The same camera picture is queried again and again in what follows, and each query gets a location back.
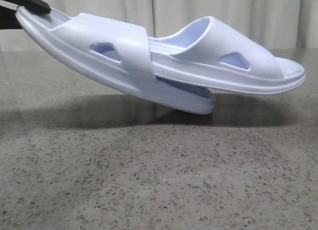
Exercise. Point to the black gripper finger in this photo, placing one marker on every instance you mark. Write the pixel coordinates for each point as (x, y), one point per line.
(38, 6)
(8, 19)

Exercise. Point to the light blue slipper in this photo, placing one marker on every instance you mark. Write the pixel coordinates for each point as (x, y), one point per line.
(209, 53)
(113, 53)

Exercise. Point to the white pleated curtain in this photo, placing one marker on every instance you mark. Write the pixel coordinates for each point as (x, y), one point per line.
(274, 24)

